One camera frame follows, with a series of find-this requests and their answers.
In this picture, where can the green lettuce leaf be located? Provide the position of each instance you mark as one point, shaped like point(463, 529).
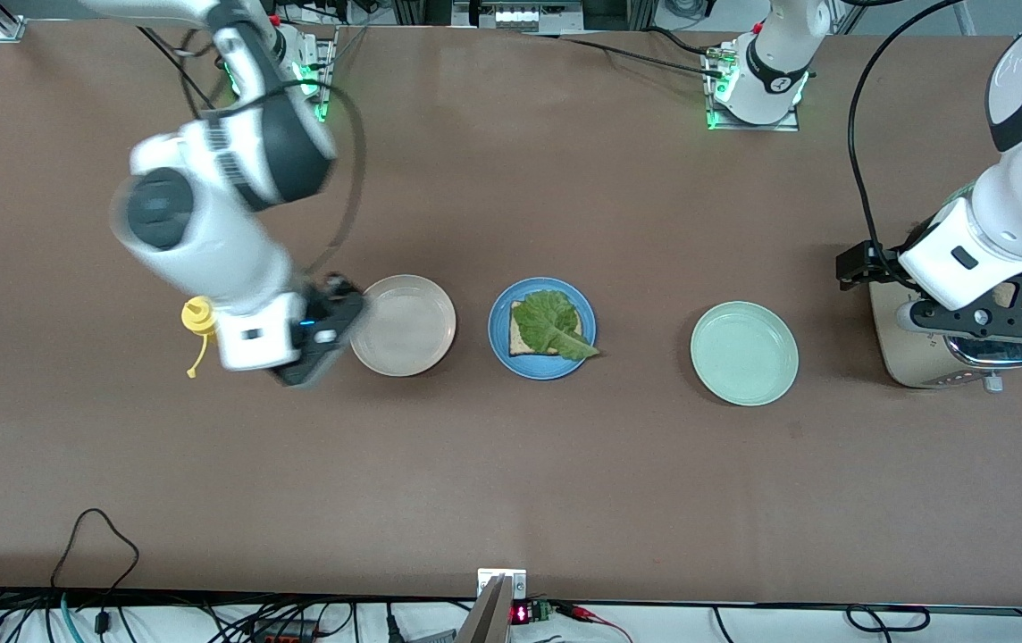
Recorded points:
point(551, 321)

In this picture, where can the red LED display module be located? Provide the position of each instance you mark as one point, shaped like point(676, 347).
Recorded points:
point(522, 614)

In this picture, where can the blue plate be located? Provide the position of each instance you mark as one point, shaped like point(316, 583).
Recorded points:
point(499, 348)

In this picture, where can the beige chrome toaster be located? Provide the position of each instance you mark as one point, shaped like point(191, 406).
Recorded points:
point(900, 348)

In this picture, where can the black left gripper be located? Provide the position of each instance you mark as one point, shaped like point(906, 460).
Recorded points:
point(861, 266)

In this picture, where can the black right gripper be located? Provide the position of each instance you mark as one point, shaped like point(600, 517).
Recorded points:
point(333, 295)

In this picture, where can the aluminium frame corner bracket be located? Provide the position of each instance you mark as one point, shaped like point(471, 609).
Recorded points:
point(9, 29)

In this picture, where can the white lit device box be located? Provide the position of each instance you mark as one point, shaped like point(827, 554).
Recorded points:
point(520, 16)

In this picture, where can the grey aluminium profile post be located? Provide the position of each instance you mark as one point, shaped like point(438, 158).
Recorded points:
point(489, 621)

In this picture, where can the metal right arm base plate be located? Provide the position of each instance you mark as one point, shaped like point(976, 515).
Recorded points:
point(325, 107)

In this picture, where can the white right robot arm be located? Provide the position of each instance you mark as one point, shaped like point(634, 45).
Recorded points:
point(207, 259)

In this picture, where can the yellow mustard squeeze bottle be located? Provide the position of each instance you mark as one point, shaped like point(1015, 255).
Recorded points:
point(200, 317)

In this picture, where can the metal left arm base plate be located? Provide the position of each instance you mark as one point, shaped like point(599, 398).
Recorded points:
point(752, 127)

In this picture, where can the beige plate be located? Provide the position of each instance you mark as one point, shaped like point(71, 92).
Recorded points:
point(408, 326)

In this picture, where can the light green plate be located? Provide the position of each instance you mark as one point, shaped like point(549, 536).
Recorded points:
point(743, 354)

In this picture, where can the small metal table bracket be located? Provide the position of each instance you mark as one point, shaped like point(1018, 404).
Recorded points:
point(515, 582)

